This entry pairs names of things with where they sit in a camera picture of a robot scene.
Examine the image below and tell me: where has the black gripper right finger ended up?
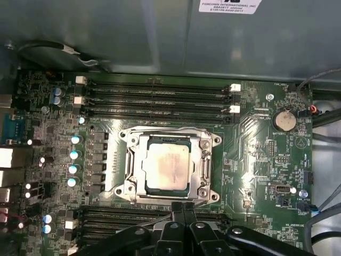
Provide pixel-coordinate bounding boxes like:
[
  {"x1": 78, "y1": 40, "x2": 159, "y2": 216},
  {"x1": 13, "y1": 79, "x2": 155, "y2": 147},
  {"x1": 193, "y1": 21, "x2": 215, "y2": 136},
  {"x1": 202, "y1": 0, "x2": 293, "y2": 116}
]
[{"x1": 184, "y1": 202, "x2": 315, "y2": 256}]

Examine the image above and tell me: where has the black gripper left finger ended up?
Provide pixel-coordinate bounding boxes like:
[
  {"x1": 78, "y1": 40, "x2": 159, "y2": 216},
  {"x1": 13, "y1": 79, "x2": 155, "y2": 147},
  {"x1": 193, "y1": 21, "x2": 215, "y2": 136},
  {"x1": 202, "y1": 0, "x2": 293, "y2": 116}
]
[{"x1": 89, "y1": 202, "x2": 187, "y2": 256}]

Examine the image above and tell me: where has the silver topped CPU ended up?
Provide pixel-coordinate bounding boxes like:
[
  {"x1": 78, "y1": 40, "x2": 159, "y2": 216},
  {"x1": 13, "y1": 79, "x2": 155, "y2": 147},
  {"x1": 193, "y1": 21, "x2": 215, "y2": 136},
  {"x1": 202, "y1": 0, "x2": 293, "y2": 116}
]
[{"x1": 142, "y1": 137, "x2": 194, "y2": 194}]

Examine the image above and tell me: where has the metal socket cover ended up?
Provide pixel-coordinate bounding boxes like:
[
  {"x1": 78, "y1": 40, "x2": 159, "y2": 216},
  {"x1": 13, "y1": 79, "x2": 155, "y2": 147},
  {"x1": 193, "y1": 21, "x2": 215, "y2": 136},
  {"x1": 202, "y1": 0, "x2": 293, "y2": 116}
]
[{"x1": 133, "y1": 133, "x2": 206, "y2": 201}]

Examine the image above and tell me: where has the black RAM slot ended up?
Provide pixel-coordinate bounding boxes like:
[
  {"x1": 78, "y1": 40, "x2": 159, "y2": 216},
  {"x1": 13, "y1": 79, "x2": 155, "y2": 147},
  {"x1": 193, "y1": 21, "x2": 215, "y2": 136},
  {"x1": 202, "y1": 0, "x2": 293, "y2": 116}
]
[
  {"x1": 79, "y1": 213, "x2": 227, "y2": 222},
  {"x1": 74, "y1": 97, "x2": 242, "y2": 113},
  {"x1": 76, "y1": 76, "x2": 242, "y2": 92},
  {"x1": 65, "y1": 220, "x2": 160, "y2": 233},
  {"x1": 66, "y1": 231, "x2": 123, "y2": 244},
  {"x1": 85, "y1": 110, "x2": 232, "y2": 121},
  {"x1": 86, "y1": 90, "x2": 232, "y2": 100},
  {"x1": 79, "y1": 205, "x2": 230, "y2": 214}
]

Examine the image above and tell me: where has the CPU socket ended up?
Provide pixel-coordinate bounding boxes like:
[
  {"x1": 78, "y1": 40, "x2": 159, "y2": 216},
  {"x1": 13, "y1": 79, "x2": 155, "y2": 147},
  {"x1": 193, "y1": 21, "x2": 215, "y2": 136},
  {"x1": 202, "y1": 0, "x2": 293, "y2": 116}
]
[{"x1": 113, "y1": 127, "x2": 223, "y2": 205}]

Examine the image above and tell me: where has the green motherboard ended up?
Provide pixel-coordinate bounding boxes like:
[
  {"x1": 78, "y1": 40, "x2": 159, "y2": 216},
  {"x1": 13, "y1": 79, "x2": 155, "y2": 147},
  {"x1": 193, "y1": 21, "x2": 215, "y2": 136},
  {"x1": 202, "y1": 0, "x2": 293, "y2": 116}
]
[{"x1": 0, "y1": 68, "x2": 315, "y2": 256}]

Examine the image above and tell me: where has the round coin cell battery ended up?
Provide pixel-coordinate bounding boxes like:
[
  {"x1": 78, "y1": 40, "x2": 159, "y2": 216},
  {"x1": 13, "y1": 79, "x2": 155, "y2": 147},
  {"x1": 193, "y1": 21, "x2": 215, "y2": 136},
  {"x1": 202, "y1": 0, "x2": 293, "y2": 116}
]
[{"x1": 274, "y1": 109, "x2": 297, "y2": 131}]

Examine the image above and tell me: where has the silver rear port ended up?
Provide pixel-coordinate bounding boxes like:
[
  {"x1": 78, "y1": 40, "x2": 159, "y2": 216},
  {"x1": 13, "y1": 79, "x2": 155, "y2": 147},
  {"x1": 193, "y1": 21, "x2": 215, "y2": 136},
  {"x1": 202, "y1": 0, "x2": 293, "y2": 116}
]
[
  {"x1": 0, "y1": 188, "x2": 11, "y2": 206},
  {"x1": 0, "y1": 170, "x2": 13, "y2": 188},
  {"x1": 0, "y1": 147, "x2": 14, "y2": 168}
]

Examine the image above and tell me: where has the blue video port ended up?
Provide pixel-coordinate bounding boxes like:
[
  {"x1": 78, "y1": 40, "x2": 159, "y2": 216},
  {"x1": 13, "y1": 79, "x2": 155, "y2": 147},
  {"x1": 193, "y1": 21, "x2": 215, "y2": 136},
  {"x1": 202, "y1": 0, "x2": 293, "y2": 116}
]
[{"x1": 0, "y1": 111, "x2": 27, "y2": 146}]

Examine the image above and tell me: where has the black PC case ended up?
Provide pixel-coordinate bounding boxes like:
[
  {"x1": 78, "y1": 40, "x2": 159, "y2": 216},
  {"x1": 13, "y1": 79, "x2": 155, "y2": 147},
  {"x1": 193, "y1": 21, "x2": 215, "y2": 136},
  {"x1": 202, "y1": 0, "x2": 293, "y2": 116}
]
[{"x1": 0, "y1": 0, "x2": 341, "y2": 256}]

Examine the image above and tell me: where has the white printed case label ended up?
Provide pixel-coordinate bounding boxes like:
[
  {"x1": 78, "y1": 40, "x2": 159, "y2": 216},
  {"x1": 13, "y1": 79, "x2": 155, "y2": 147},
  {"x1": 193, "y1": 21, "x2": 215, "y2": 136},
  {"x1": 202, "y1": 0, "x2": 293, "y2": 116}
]
[{"x1": 198, "y1": 0, "x2": 261, "y2": 14}]

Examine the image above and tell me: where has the black looped cable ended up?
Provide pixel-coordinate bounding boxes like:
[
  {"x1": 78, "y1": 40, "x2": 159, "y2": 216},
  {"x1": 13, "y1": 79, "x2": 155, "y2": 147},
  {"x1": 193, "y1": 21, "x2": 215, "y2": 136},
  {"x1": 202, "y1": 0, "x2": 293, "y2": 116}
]
[{"x1": 303, "y1": 183, "x2": 341, "y2": 256}]

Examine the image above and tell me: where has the thick black cable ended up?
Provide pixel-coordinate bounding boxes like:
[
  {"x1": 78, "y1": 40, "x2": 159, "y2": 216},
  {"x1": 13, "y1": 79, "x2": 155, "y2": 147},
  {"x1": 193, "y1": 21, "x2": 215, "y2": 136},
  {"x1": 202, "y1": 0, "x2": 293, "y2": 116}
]
[{"x1": 311, "y1": 108, "x2": 341, "y2": 127}]

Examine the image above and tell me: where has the thin grey wire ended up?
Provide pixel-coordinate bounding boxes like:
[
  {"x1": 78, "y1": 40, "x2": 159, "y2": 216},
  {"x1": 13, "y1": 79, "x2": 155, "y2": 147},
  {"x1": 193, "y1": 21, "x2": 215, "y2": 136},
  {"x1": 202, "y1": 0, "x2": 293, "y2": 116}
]
[{"x1": 297, "y1": 68, "x2": 341, "y2": 91}]

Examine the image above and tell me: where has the black cable with white tape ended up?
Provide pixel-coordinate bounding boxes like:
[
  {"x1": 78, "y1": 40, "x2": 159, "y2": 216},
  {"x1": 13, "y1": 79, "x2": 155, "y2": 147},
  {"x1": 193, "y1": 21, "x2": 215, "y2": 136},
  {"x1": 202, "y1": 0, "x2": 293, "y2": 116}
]
[{"x1": 15, "y1": 39, "x2": 112, "y2": 71}]

